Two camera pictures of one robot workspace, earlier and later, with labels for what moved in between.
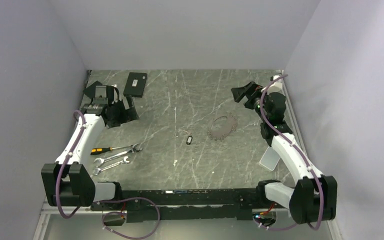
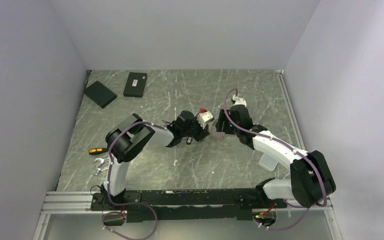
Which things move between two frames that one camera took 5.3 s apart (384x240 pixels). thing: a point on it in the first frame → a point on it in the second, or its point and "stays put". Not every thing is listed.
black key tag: [189, 140] stays put
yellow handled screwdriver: [98, 150] stays put
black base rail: [169, 205] stays put
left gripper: [128, 115] → [203, 132]
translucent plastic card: [270, 159] stays put
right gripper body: [252, 102] → [230, 117]
